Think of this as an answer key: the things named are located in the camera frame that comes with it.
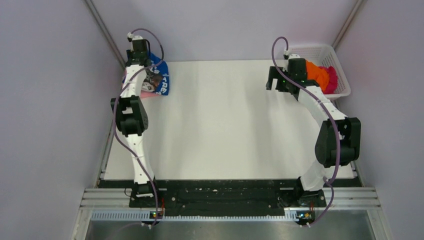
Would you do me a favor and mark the folded pink t shirt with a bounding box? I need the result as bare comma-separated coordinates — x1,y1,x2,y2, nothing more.
121,73,160,99

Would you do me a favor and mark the magenta t shirt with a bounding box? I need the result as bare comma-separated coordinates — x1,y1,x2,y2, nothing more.
319,66,339,95

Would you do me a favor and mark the purple cable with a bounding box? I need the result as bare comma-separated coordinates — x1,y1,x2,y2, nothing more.
271,36,342,228
112,28,165,229

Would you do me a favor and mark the white plastic laundry basket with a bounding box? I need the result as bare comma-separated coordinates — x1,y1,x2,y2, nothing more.
288,43,351,101

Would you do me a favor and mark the orange t shirt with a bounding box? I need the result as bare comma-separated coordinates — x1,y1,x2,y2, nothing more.
305,60,330,93

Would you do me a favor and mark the blue printed t shirt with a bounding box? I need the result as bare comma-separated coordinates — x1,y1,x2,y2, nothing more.
120,53,170,96

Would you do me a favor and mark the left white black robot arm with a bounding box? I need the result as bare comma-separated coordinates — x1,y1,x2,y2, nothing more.
110,35,161,207

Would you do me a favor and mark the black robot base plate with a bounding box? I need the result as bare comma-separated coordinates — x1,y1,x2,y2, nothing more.
129,179,327,217

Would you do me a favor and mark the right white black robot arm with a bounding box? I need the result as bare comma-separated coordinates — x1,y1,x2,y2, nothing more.
266,57,362,206

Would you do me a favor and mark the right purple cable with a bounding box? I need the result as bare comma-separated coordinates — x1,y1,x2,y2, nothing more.
271,36,342,228

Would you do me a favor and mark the white slotted cable duct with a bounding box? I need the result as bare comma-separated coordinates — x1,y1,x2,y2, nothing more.
90,210,299,222

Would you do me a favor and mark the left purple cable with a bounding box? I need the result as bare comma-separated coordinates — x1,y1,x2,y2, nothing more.
112,28,165,229

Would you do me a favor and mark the aluminium rail frame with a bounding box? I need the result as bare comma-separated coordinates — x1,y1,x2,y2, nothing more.
71,187,393,240

